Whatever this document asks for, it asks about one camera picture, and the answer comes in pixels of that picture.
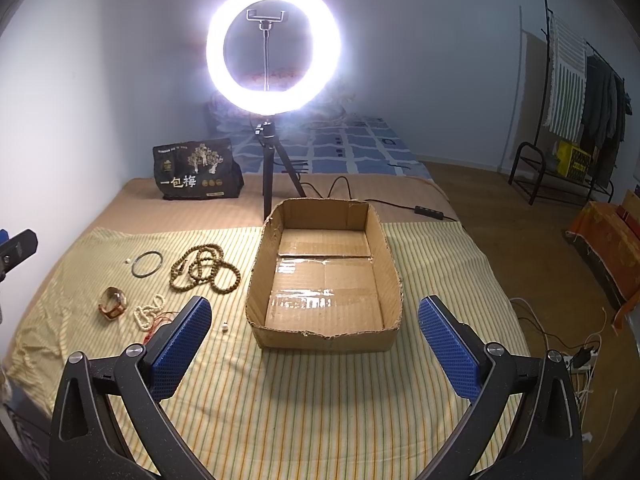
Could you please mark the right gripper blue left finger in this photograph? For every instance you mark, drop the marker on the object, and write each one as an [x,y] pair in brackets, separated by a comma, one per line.
[86,441]

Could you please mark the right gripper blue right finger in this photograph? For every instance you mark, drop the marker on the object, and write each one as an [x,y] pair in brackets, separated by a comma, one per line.
[544,440]

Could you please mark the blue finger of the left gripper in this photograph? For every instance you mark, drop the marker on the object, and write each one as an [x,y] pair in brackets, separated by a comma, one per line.
[14,250]

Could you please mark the dark blue bangle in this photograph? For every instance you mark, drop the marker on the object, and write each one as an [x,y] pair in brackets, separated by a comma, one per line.
[147,264]

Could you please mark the yellow striped cloth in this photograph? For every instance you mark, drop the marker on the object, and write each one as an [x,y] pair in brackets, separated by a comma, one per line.
[248,413]

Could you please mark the black snack bag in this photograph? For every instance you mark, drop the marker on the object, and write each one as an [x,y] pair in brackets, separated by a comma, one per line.
[197,170]

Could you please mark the black clothes rack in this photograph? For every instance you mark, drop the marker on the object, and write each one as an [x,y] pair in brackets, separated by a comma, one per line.
[534,163]

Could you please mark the open cardboard box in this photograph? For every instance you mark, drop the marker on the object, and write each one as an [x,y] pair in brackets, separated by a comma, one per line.
[324,279]

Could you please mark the black tripod stand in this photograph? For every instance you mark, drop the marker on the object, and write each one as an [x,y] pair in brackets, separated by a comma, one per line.
[266,133]

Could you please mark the yellow black box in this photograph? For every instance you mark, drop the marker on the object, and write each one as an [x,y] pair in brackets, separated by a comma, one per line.
[573,163]

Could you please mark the white striped towel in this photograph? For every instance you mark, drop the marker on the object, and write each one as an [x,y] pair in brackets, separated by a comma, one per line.
[568,80]

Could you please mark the blue patterned bedding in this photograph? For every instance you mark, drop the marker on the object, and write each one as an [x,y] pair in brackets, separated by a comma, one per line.
[334,142]

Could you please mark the dark hanging clothes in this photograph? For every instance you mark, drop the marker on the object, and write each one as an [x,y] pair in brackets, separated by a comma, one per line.
[603,118]

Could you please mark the white ring light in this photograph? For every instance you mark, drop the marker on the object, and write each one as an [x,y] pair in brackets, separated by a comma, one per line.
[270,57]

